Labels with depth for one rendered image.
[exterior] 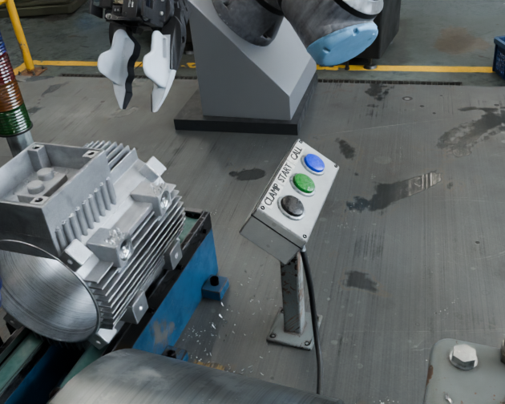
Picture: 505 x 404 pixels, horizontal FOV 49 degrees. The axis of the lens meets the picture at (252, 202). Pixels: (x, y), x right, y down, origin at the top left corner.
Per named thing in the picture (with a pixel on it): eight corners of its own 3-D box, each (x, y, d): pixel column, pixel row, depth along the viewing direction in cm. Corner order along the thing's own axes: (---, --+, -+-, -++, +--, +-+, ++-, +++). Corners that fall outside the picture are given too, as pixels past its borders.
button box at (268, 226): (286, 267, 67) (309, 241, 63) (236, 233, 66) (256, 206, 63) (321, 189, 80) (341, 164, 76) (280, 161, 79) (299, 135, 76)
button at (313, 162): (315, 182, 73) (322, 173, 72) (296, 169, 73) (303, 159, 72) (321, 170, 75) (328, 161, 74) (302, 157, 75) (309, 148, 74)
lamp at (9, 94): (8, 114, 93) (-2, 88, 90) (-21, 111, 95) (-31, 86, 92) (31, 98, 97) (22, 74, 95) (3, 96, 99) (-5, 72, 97)
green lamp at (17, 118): (16, 138, 95) (8, 114, 93) (-11, 135, 97) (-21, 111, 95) (38, 123, 100) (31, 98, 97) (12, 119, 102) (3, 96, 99)
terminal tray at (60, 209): (63, 263, 59) (43, 208, 55) (-16, 248, 63) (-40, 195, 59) (120, 200, 69) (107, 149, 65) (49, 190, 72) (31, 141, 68)
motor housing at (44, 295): (127, 366, 67) (88, 242, 56) (0, 334, 73) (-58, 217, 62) (195, 260, 82) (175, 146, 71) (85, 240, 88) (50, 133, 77)
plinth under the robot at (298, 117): (297, 135, 136) (296, 124, 135) (175, 129, 144) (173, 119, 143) (317, 82, 162) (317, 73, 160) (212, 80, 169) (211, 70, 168)
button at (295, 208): (293, 227, 66) (301, 218, 64) (272, 212, 65) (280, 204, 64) (300, 212, 68) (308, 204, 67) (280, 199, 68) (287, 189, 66)
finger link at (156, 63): (131, 108, 64) (127, 26, 63) (157, 112, 69) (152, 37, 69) (155, 106, 63) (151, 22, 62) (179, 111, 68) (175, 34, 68)
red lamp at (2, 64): (-2, 88, 90) (-11, 62, 87) (-31, 86, 92) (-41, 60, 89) (22, 74, 95) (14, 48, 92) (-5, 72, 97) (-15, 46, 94)
